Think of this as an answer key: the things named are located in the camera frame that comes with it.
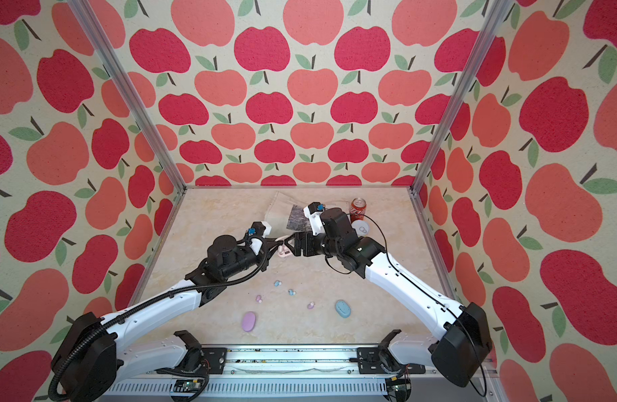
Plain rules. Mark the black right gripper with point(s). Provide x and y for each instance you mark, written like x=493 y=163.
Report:
x=305 y=244

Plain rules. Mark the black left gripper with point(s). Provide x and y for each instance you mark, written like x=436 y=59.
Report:
x=263 y=244

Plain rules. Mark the pink earbud charging case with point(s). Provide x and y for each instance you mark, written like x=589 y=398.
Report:
x=283 y=250

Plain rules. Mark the blue earbud charging case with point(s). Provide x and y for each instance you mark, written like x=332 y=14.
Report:
x=343 y=309

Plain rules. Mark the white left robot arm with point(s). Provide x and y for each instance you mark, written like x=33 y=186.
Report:
x=89 y=358

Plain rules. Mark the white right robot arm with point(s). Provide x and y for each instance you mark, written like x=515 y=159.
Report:
x=461 y=339

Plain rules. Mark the purple earbud charging case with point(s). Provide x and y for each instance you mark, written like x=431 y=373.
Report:
x=249 y=322

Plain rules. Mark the yellow can white lid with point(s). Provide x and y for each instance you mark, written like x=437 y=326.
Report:
x=361 y=227

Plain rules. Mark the red cola can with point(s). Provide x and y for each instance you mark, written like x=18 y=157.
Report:
x=357 y=209

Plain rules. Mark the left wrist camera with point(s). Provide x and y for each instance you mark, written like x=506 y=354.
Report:
x=258 y=233

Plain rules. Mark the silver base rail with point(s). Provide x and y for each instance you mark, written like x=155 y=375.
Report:
x=293 y=372

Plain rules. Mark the right aluminium frame post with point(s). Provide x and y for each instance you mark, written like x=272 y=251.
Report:
x=493 y=20

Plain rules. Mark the aluminium frame post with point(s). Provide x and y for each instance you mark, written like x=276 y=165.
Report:
x=493 y=20
x=87 y=19

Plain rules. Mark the left aluminium frame post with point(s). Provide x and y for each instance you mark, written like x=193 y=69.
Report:
x=87 y=19

